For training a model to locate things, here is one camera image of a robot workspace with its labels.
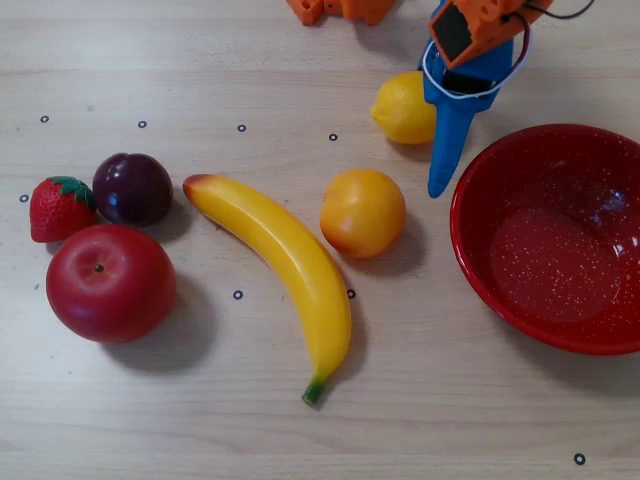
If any white red black servo cable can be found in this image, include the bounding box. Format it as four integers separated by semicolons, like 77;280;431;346
421;0;596;101

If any orange yellow peach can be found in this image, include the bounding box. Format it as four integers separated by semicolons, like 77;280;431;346
319;168;407;260

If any dark purple plum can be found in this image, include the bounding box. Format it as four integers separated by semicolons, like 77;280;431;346
92;152;174;229

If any yellow banana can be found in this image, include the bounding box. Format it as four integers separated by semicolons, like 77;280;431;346
182;173;353;407

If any red apple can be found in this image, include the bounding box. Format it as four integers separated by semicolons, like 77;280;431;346
45;223;177;345

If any orange robot base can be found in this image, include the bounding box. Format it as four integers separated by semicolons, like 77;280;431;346
287;0;396;26

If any red speckled bowl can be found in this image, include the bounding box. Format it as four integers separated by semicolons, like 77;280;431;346
449;123;640;357

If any yellow lemon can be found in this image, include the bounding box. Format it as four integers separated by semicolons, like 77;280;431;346
370;70;439;146

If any red strawberry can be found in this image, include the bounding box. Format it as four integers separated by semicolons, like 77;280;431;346
29;175;98;244

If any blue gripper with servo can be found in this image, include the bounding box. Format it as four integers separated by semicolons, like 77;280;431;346
418;38;515;199

